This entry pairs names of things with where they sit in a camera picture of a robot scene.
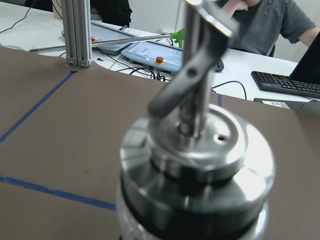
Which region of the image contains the black computer mouse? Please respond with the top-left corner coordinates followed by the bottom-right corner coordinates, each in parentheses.
top-left (214, 58), bottom-right (225, 73)

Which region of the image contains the glass sauce bottle metal spout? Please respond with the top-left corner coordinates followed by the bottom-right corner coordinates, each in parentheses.
top-left (116, 0), bottom-right (276, 240)

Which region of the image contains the teach pendant with red button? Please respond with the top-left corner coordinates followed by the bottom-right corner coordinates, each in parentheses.
top-left (121, 41), bottom-right (183, 75)

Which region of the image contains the aluminium frame post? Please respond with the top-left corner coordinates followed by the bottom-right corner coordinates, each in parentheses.
top-left (61, 0), bottom-right (92, 68)

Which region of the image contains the black laptop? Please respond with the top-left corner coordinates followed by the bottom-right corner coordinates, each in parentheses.
top-left (289, 34), bottom-right (320, 85)

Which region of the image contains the black keyboard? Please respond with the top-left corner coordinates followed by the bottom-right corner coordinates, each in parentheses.
top-left (251, 71), bottom-right (320, 99)

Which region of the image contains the metal reach grabber stick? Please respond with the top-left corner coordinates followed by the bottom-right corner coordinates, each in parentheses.
top-left (29, 28), bottom-right (185, 54)

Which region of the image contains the person in grey shirt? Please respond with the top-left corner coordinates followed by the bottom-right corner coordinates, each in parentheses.
top-left (215, 0), bottom-right (320, 57)

